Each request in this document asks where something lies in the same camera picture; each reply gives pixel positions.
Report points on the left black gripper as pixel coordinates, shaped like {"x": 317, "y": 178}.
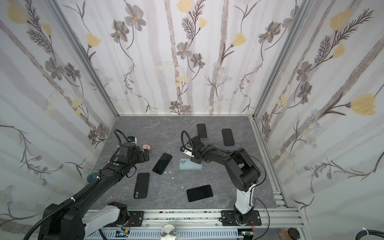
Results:
{"x": 142, "y": 158}

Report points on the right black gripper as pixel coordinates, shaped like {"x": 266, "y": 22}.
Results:
{"x": 196, "y": 156}

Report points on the pink phone case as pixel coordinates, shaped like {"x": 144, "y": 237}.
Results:
{"x": 202, "y": 131}

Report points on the light blue phone case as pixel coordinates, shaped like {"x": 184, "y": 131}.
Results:
{"x": 187, "y": 164}

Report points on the black phone case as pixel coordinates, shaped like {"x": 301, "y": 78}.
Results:
{"x": 228, "y": 136}
{"x": 142, "y": 186}

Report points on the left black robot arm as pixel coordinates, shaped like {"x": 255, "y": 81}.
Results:
{"x": 69, "y": 220}

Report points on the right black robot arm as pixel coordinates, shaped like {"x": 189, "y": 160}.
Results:
{"x": 240, "y": 166}

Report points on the small pink figurine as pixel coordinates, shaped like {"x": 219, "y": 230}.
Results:
{"x": 146, "y": 147}

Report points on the teal ceramic cup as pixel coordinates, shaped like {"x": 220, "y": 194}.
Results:
{"x": 92, "y": 176}

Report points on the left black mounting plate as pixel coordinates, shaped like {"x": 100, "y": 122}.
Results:
{"x": 135, "y": 218}

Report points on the black mounting plate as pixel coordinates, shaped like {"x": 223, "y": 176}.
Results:
{"x": 135, "y": 218}
{"x": 231, "y": 217}

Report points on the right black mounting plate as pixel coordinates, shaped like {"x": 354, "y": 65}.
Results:
{"x": 231, "y": 217}

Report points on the round silver knob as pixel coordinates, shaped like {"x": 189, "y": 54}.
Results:
{"x": 169, "y": 232}

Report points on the brown box with black knob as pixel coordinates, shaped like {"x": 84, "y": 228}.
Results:
{"x": 289, "y": 234}

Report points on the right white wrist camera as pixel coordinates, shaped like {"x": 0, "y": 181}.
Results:
{"x": 187, "y": 152}

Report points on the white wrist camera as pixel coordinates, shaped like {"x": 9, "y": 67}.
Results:
{"x": 132, "y": 139}
{"x": 187, "y": 152}

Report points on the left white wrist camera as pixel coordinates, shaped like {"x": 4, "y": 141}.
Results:
{"x": 132, "y": 139}

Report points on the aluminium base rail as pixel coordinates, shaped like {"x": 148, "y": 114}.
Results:
{"x": 273, "y": 221}

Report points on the white slotted cable duct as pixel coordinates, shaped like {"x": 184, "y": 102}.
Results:
{"x": 183, "y": 234}

